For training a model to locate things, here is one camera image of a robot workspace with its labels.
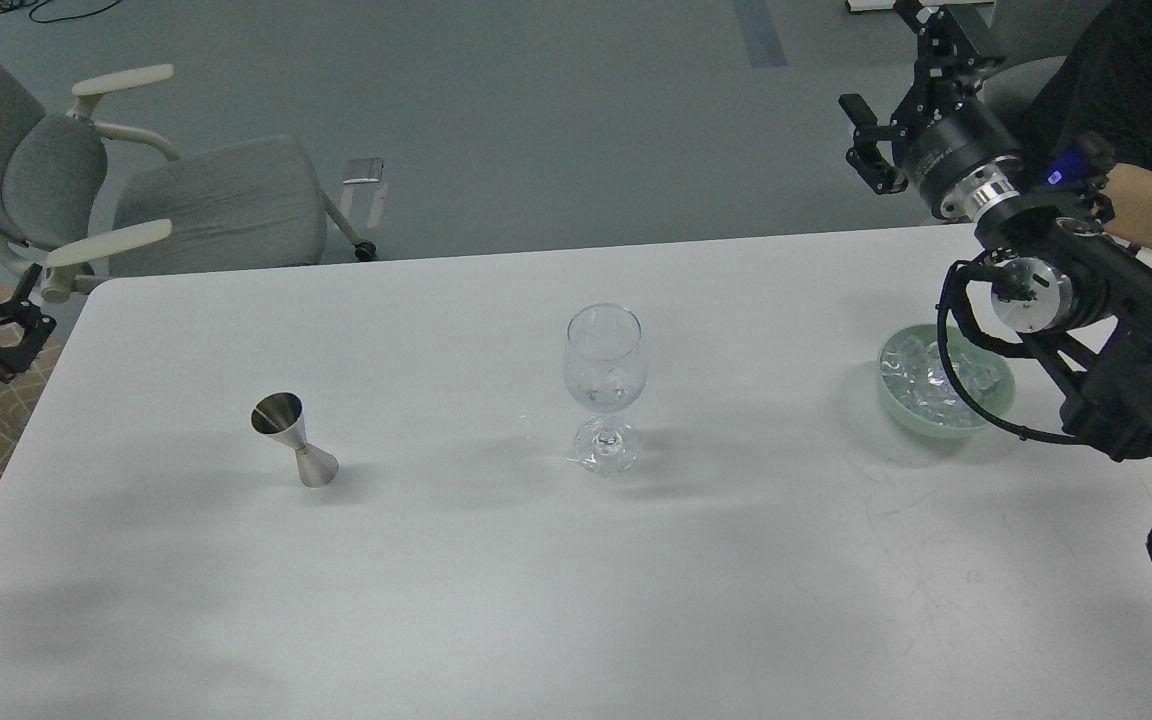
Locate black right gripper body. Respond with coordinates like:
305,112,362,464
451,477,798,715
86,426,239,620
890,77,1021,220

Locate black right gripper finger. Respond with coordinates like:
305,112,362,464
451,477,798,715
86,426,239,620
838,94,908,195
893,1,1006,101

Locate steel double jigger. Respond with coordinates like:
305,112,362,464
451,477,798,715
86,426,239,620
250,392,339,488

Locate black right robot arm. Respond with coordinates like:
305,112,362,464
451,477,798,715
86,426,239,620
838,1,1152,462

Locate clear ice cubes pile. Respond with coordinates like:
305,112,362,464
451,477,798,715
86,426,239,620
879,334,1010,430

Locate clear wine glass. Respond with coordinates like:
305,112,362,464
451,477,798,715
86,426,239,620
563,304,647,477

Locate grey office chair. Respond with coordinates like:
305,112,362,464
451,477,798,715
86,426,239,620
982,0,1122,126
0,65,378,304

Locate person in black shirt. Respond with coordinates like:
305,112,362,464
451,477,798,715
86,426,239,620
1020,1,1152,249

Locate green bowl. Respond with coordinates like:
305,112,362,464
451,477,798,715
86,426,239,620
876,324,1016,439

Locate black cables on floor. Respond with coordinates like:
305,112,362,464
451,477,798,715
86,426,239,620
0,0,127,28

